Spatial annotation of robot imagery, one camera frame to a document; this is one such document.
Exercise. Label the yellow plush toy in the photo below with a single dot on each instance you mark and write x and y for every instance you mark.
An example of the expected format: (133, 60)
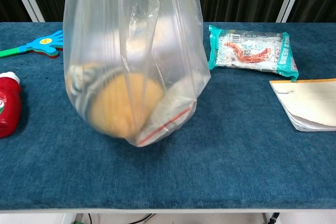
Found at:
(123, 103)

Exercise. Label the blue felt table cover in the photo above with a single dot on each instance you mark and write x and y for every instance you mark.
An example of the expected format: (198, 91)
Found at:
(236, 155)

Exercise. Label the blue green hand clapper toy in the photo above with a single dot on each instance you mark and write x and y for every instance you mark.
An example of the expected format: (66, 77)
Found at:
(44, 43)

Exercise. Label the clear zip bag red stripe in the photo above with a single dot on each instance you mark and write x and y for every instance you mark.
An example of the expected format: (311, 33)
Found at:
(170, 108)

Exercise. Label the red bottle white cap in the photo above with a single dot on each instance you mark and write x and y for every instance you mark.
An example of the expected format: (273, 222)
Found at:
(8, 103)

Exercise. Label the clear plastic bag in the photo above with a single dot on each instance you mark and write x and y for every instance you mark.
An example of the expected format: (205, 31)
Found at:
(118, 24)

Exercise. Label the teal clear snack packet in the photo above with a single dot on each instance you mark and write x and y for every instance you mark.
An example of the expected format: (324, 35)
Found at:
(249, 51)

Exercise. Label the worn beige notebook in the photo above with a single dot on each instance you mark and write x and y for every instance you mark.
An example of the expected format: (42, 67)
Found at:
(309, 103)

